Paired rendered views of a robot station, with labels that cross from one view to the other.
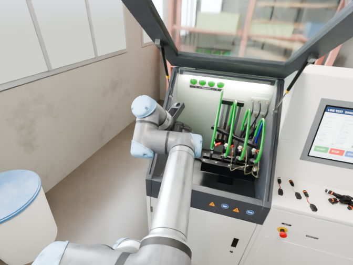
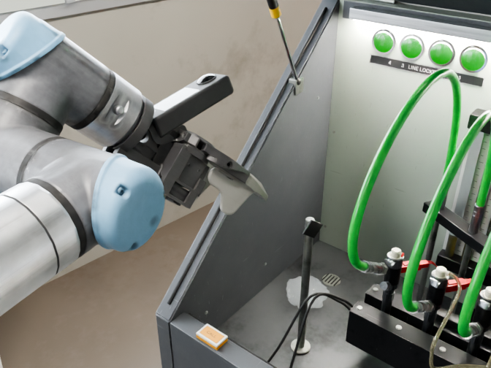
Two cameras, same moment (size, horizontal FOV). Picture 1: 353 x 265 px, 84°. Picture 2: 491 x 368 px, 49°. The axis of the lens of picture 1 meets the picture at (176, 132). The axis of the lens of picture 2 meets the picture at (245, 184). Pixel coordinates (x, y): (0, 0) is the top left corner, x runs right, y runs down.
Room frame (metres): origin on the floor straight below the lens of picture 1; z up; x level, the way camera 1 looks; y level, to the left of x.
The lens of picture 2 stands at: (0.19, -0.31, 1.69)
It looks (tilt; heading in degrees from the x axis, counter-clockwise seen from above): 31 degrees down; 26
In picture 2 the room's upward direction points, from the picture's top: straight up
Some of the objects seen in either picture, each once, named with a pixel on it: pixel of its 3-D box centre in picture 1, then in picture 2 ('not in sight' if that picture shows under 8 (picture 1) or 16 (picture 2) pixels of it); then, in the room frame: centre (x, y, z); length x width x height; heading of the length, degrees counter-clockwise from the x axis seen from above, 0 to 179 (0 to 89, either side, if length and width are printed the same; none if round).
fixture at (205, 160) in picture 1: (227, 170); (441, 367); (0.94, -0.35, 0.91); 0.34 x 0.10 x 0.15; 77
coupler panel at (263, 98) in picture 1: (255, 115); not in sight; (1.17, -0.52, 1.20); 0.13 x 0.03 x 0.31; 77
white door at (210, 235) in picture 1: (195, 239); not in sight; (0.72, -0.17, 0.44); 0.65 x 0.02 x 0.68; 77
